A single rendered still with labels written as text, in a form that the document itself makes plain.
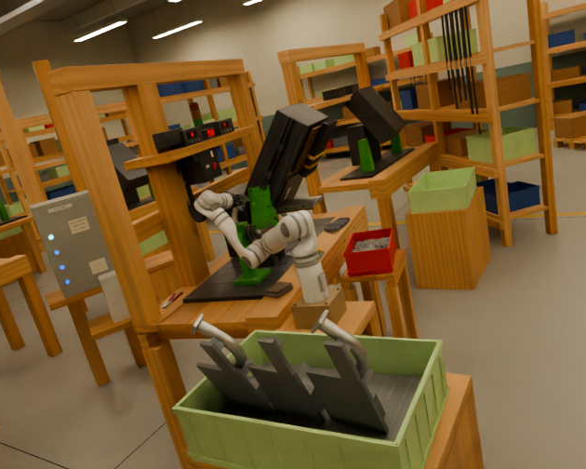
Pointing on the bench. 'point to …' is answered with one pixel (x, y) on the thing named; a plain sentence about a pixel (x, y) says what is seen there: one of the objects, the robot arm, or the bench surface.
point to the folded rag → (278, 289)
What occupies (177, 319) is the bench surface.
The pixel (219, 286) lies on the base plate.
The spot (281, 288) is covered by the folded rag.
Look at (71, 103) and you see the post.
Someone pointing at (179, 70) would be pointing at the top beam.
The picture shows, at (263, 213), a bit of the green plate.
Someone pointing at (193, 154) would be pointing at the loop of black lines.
